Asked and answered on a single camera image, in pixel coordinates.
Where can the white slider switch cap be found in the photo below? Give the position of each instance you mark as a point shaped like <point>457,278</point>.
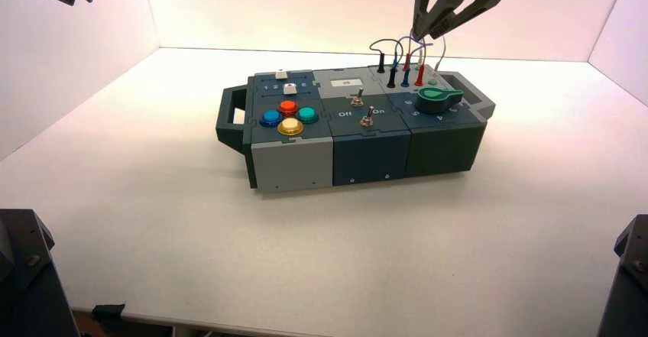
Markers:
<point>281,74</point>
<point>289,88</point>

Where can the teal round push button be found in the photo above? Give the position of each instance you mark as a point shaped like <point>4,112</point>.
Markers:
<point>307,115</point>

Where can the black banana plug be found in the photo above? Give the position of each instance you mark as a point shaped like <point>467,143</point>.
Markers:
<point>391,78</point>
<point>380,64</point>

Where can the green rotary knob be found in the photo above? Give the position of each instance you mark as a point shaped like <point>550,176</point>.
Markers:
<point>436,101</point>

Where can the small white display panel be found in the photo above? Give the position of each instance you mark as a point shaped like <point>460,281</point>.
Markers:
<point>347,82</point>

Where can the metal toggle switch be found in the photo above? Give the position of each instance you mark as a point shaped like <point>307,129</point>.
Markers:
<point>368,117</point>
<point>357,97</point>

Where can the white banana plug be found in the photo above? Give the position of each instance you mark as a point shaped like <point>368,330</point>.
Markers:
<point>420,58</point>

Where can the orange round push button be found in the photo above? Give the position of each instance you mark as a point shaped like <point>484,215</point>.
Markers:
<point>288,107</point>

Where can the red banana plug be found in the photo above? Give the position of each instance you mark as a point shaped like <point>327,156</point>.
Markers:
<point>419,75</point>
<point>407,62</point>

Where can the black tape piece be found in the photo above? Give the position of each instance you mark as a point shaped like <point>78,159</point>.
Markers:
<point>108,312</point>

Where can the blue banana plug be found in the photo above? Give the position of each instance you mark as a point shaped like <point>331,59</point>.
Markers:
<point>405,78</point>
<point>395,61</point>

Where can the blue round push button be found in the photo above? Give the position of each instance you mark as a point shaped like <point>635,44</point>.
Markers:
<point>271,118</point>

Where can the yellow round push button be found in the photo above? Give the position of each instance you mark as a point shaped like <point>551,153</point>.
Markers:
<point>290,126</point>

